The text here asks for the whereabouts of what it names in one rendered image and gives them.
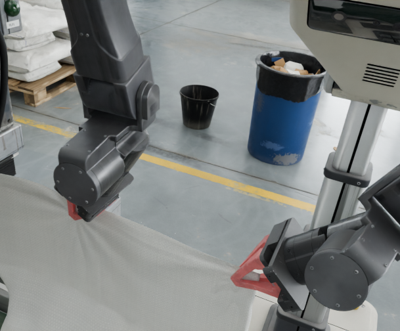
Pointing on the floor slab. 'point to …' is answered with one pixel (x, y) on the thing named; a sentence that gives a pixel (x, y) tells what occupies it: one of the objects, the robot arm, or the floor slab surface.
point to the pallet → (31, 91)
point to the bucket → (198, 105)
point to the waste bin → (284, 108)
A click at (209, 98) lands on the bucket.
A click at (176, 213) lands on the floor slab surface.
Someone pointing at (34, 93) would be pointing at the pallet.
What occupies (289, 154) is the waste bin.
